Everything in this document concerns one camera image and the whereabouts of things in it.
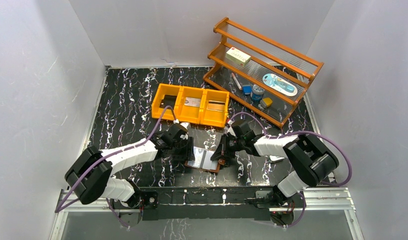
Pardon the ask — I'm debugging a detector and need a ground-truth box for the white credit card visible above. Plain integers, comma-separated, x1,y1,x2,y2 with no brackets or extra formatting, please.
187,147,217,170

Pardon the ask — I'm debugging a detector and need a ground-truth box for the brown leather card holder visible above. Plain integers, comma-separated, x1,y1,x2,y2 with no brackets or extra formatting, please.
185,146,225,173

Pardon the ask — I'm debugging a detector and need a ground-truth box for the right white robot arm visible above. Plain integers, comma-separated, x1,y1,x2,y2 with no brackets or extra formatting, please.
210,120,339,205

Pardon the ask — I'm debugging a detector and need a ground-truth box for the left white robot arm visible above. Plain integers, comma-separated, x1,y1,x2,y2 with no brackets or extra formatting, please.
65,122,193,208

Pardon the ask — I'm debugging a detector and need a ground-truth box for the black card in bin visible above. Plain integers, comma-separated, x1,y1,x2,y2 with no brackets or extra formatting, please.
160,94,177,109

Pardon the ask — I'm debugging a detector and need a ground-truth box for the silver card in bin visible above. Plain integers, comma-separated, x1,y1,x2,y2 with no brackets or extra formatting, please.
184,97,201,108

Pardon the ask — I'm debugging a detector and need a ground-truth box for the white blue clip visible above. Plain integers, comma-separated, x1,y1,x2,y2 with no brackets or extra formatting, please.
269,155,285,164

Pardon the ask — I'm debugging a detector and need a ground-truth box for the yellow grey sharpener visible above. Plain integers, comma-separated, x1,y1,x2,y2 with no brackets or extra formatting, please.
259,97,273,109

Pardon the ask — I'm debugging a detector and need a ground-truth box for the orange three-compartment bin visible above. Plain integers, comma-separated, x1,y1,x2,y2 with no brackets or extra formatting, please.
151,83,229,128

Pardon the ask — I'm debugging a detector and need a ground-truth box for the blue round tin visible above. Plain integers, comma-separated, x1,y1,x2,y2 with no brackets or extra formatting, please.
251,84,265,102

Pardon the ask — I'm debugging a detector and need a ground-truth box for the blue blister pack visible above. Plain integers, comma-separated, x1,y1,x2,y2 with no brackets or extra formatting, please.
262,73,298,97

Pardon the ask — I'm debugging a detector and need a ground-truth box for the red white pen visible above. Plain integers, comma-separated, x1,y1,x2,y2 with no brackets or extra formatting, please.
231,72,242,90

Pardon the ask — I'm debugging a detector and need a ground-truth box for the orange wooden shelf rack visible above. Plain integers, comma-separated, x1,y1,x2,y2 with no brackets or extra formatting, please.
203,17,324,128

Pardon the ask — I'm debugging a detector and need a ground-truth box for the white cardboard box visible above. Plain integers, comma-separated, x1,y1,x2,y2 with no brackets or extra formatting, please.
225,47,251,66

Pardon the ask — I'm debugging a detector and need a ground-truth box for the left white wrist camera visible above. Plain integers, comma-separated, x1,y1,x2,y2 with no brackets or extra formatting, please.
171,119,189,138

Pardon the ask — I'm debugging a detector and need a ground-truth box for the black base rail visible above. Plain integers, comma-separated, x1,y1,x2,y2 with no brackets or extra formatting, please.
109,185,305,222

